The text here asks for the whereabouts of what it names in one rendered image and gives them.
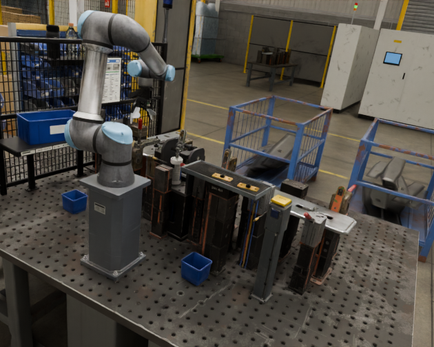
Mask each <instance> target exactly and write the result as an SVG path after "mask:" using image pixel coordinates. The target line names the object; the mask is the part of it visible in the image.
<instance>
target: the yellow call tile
mask: <svg viewBox="0 0 434 347"><path fill-rule="evenodd" d="M271 202H274V203H276V204H279V205H281V206H283V207H285V206H287V205H288V204H289V203H291V199H288V198H286V197H283V196H280V195H277V196H275V197H274V198H272V199H271Z"/></svg>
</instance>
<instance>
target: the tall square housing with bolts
mask: <svg viewBox="0 0 434 347"><path fill-rule="evenodd" d="M260 182H262V183H265V184H267V185H270V186H272V189H271V191H270V192H268V193H266V194H265V195H263V196H262V197H260V198H259V199H257V200H252V199H249V204H248V208H247V210H248V211H249V212H248V216H247V224H246V228H245V232H244V233H243V238H242V245H241V250H240V256H239V260H238V261H237V263H236V264H237V265H239V266H240V267H242V268H244V269H247V270H251V271H252V269H253V268H255V267H258V264H259V260H260V254H261V250H262V243H263V240H264V236H265V221H266V217H267V213H266V214H264V215H263V213H264V212H266V211H268V207H269V203H270V202H271V199H272V198H273V195H274V191H275V188H276V186H275V185H273V184H270V183H268V182H265V181H262V180H261V181H260ZM262 215H263V217H261V218H259V219H258V220H256V221H255V222H254V221H253V220H254V219H256V218H257V217H258V216H262Z"/></svg>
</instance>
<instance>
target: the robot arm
mask: <svg viewBox="0 0 434 347"><path fill-rule="evenodd" d="M77 32H78V36H79V38H80V39H81V40H82V45H83V47H84V48H85V58H84V64H83V73H82V79H81V90H80V96H79V106H78V111H77V112H76V113H75V114H73V117H72V119H70V120H69V121H68V122H67V124H66V125H65V130H64V135H65V140H66V142H67V143H68V145H69V146H71V147H72V148H75V149H78V150H83V151H90V152H93V153H97V154H102V163H101V166H100V168H99V172H98V173H97V182H98V183H99V184H100V185H103V186H105V187H111V188H122V187H128V186H130V185H132V184H134V182H135V174H134V172H133V168H132V142H133V138H132V130H131V129H130V128H129V127H128V126H127V125H124V124H121V123H116V122H115V123H113V122H106V123H103V119H102V118H101V115H100V113H101V103H102V98H103V88H104V83H105V73H106V68H107V58H108V54H109V53H111V52H113V47H114V45H115V46H121V47H124V48H129V49H130V50H131V51H132V52H134V53H137V54H138V56H139V59H138V60H133V61H131V62H129V63H128V64H127V72H128V74H129V75H130V76H133V77H138V88H140V89H139V90H136V91H134V92H130V93H129V94H128V97H129V98H131V99H133V98H136V100H135V101H134V103H133V105H132V109H131V114H130V123H131V124H132V122H133V120H134V118H139V117H140V116H141V115H140V114H139V111H140V108H143V109H144V110H145V111H146V112H147V115H148V118H149V119H150V120H152V115H156V112H154V111H153V110H152V109H154V108H155V109H156V99H155V98H152V91H154V89H155V88H154V87H152V83H153V79H158V80H162V81H173V79H174V76H175V68H174V66H172V65H166V63H165V62H164V60H163V59H162V58H161V56H160V54H159V53H158V52H157V51H156V49H155V47H154V46H153V45H152V43H151V42H150V37H149V34H148V33H147V32H146V31H145V29H144V28H143V27H142V26H141V25H140V24H138V23H137V22H136V21H135V20H133V19H132V18H130V17H128V16H126V15H124V14H115V13H110V12H101V11H99V10H87V11H85V12H84V13H83V14H82V15H81V16H80V18H79V21H78V24H77ZM154 101H155V106H154Z"/></svg>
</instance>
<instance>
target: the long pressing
mask: <svg viewBox="0 0 434 347"><path fill-rule="evenodd" d="M152 148H153V149H152ZM156 148H157V147H154V145H150V146H147V147H145V148H143V156H144V157H146V158H148V156H149V155H151V154H154V151H155V149H156ZM277 195H280V196H283V197H286V198H288V199H291V204H292V206H291V212H290V215H293V216H295V217H297V218H300V219H302V220H305V217H304V215H303V214H304V212H307V213H308V214H310V213H311V212H312V211H313V208H314V207H317V208H318V210H317V213H321V214H323V215H327V216H329V217H331V218H333V219H332V220H330V219H328V218H327V221H326V224H325V226H324V228H325V229H328V230H330V231H332V232H335V233H338V234H341V235H347V234H349V232H350V231H351V230H352V229H353V227H354V226H355V225H356V221H355V220H354V219H353V218H351V217H349V216H346V215H343V214H341V213H338V212H335V211H332V210H330V209H327V208H324V207H321V206H319V205H316V204H314V203H311V202H308V201H306V200H303V199H300V198H297V197H295V196H292V195H289V194H288V193H284V192H282V191H279V190H277V189H275V191H274V195H273V197H275V196H277ZM297 205H300V206H302V207H305V208H308V209H310V210H311V211H307V210H304V209H301V208H299V207H297Z"/></svg>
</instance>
